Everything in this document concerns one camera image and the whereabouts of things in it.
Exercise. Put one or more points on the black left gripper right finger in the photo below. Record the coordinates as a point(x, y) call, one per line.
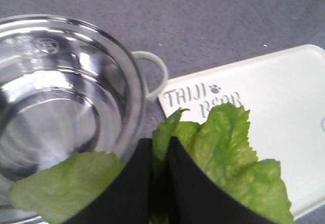
point(194, 198)

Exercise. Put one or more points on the cream bear print serving tray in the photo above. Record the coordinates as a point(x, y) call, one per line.
point(284, 93)

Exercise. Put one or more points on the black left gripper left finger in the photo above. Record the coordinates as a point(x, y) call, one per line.
point(127, 198)

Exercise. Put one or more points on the pale green electric cooking pot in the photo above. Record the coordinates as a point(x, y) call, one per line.
point(67, 86)

